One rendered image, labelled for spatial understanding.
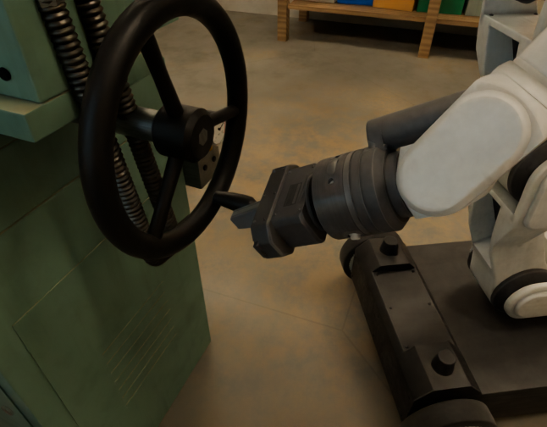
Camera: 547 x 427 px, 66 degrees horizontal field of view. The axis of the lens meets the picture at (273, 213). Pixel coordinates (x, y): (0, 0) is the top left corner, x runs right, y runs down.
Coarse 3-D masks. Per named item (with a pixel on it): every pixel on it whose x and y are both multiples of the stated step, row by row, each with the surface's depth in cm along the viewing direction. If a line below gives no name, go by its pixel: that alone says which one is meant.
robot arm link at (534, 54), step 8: (544, 32) 32; (536, 40) 32; (544, 40) 31; (528, 48) 33; (536, 48) 32; (544, 48) 31; (520, 56) 33; (528, 56) 32; (536, 56) 32; (544, 56) 31; (536, 64) 31; (544, 64) 31; (544, 72) 31
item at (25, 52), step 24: (0, 0) 33; (24, 0) 35; (72, 0) 39; (120, 0) 44; (0, 24) 34; (24, 24) 35; (72, 24) 39; (0, 48) 36; (24, 48) 36; (48, 48) 38; (0, 72) 37; (24, 72) 37; (48, 72) 38; (24, 96) 39; (48, 96) 39
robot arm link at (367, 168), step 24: (456, 96) 36; (384, 120) 40; (408, 120) 38; (432, 120) 37; (384, 144) 40; (408, 144) 40; (360, 168) 39; (384, 168) 39; (360, 192) 39; (384, 192) 38; (360, 216) 40; (384, 216) 39; (408, 216) 40
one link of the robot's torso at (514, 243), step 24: (504, 192) 83; (528, 192) 73; (480, 216) 94; (504, 216) 80; (528, 216) 75; (480, 240) 99; (504, 240) 84; (528, 240) 85; (480, 264) 100; (504, 264) 91; (528, 264) 92; (504, 288) 94; (504, 312) 100
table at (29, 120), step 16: (128, 0) 58; (144, 64) 50; (128, 80) 48; (0, 96) 40; (64, 96) 41; (0, 112) 38; (16, 112) 38; (32, 112) 38; (48, 112) 39; (64, 112) 41; (0, 128) 40; (16, 128) 39; (32, 128) 38; (48, 128) 40
